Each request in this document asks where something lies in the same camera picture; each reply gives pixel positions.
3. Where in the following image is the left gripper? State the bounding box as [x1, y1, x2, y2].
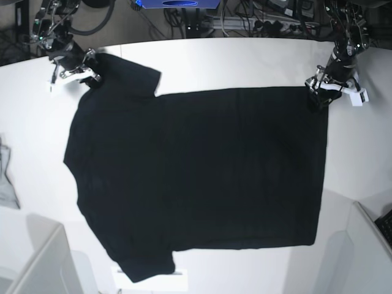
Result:
[305, 53, 358, 110]

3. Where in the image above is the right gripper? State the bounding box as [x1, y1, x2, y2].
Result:
[48, 39, 102, 89]

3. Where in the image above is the black T-shirt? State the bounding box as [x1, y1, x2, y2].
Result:
[64, 54, 328, 282]

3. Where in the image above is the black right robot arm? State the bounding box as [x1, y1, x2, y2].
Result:
[29, 1, 115, 88]

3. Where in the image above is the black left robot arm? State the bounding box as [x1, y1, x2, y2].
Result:
[305, 1, 369, 111]

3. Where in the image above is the blue box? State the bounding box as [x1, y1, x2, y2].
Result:
[136, 0, 221, 9]

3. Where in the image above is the white power strip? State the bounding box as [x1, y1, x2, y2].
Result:
[206, 15, 300, 36]

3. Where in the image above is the black keyboard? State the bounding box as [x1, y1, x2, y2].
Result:
[375, 211, 392, 246]

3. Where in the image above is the grey cloth at table edge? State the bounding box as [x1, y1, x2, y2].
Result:
[1, 143, 21, 209]

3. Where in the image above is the white right partition panel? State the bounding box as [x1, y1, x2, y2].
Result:
[318, 200, 392, 294]

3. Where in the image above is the white partition panel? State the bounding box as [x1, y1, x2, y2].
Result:
[318, 200, 392, 294]
[1, 212, 99, 293]

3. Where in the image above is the white left partition panel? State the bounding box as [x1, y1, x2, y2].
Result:
[1, 212, 99, 293]

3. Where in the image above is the white slotted table plate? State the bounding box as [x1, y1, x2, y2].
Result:
[111, 265, 189, 292]

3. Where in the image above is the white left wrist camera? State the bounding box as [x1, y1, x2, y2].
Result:
[349, 88, 369, 107]

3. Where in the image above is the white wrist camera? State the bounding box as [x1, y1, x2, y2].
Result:
[349, 88, 369, 107]
[47, 81, 64, 97]

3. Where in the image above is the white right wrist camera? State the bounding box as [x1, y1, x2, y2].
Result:
[47, 81, 64, 97]

